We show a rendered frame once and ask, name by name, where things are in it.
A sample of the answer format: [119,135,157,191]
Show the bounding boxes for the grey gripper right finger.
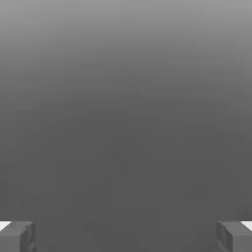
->
[216,220,252,252]

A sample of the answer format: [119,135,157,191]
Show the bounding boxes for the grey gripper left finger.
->
[0,220,37,252]

